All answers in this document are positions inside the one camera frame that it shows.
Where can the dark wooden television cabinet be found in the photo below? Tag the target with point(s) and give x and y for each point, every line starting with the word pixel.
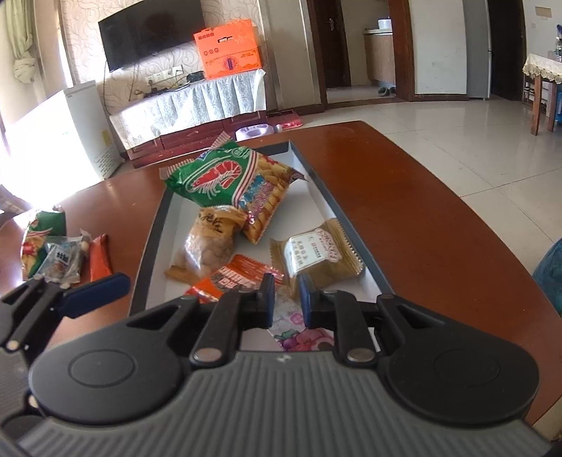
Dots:
pixel 193 136

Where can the blue plastic bag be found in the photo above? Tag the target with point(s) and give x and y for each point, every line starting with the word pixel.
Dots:
pixel 551 277

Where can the pale green curtain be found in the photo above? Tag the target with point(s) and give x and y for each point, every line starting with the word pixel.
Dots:
pixel 19 39

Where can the covered tv cabinet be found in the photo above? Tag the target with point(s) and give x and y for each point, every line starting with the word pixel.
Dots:
pixel 189 107

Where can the wooden kitchen cabinet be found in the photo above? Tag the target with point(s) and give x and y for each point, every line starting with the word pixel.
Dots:
pixel 380 57

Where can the green shrimp print snack bag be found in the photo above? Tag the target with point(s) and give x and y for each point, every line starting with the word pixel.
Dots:
pixel 219 175

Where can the black television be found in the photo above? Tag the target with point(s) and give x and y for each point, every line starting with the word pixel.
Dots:
pixel 149 35

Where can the white chest freezer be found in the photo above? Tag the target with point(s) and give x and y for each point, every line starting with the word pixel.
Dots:
pixel 66 132

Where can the clear blue-label nut packet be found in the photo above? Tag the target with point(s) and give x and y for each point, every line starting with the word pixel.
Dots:
pixel 61 259

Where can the white container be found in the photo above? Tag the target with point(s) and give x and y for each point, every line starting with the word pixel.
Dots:
pixel 384 24

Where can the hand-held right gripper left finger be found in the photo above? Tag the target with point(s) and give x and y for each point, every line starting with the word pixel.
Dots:
pixel 266 303

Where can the green red-label chip bag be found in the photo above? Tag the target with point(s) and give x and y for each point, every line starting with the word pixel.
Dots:
pixel 37 241

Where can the blue plastic stool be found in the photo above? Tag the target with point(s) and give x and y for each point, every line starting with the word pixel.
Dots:
pixel 558 101

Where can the clear water bottle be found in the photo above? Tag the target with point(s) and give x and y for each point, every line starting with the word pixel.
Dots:
pixel 558 47

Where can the plain orange snack packet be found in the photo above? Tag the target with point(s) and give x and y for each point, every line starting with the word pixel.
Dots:
pixel 100 259

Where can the orange gift box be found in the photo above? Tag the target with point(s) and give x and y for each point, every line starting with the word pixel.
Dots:
pixel 228 50

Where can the black router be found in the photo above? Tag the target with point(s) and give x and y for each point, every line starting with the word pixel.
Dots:
pixel 195 77

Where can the dark wooden door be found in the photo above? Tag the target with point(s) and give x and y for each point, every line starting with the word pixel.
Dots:
pixel 338 44

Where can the gold pastry packet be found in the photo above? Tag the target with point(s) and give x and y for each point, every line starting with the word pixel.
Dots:
pixel 311 255

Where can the tan nut snack packet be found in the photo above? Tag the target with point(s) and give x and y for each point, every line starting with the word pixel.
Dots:
pixel 210 246

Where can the white wall sockets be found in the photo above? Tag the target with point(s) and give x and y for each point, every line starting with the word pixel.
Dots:
pixel 164 74

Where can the silver refrigerator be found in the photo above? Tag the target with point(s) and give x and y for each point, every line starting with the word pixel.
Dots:
pixel 478 52

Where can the purple white pet feeder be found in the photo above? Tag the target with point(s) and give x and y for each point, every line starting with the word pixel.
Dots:
pixel 254 132

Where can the red striped snack packet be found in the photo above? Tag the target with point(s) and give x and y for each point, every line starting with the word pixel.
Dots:
pixel 232 274

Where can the red plastic tray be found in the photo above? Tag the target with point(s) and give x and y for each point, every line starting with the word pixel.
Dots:
pixel 287 121

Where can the dark shallow cardboard box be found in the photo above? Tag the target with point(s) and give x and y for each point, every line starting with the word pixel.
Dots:
pixel 307 197

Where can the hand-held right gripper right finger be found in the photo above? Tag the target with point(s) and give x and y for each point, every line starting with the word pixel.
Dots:
pixel 307 303

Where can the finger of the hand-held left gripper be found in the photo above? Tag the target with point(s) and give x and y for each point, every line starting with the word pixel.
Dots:
pixel 96 288

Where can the black set-top box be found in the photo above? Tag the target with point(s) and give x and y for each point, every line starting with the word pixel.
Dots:
pixel 156 92

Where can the pink candy packet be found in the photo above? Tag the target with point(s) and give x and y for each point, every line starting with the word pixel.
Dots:
pixel 287 320

